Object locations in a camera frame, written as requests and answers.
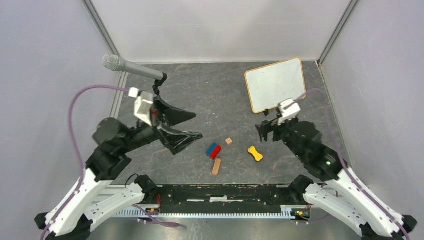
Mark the yellow bone-shaped eraser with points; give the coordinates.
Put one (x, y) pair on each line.
(255, 154)

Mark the small wooden cube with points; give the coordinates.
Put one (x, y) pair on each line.
(228, 141)

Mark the silver microphone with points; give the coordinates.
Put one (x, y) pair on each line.
(118, 64)

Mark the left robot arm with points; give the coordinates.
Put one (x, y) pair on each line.
(77, 215)

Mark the white whiteboard wooden frame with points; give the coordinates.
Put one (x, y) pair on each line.
(273, 83)

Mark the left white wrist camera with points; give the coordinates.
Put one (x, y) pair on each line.
(142, 105)

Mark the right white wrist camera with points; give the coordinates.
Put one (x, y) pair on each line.
(288, 109)

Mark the blue and red block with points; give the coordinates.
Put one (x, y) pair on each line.
(213, 151)

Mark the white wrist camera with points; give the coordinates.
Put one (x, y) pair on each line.
(142, 105)
(288, 109)

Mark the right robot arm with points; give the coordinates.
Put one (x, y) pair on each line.
(359, 209)

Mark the aluminium rail frame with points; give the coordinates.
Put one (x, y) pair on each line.
(151, 214)

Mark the black microphone tripod stand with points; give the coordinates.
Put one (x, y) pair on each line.
(157, 85)

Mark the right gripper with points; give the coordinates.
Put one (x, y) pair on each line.
(266, 126)

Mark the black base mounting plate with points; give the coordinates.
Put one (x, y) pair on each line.
(223, 198)

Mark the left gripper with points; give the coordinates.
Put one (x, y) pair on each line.
(179, 140)

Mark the long wooden block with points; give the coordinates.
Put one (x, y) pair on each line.
(216, 166)

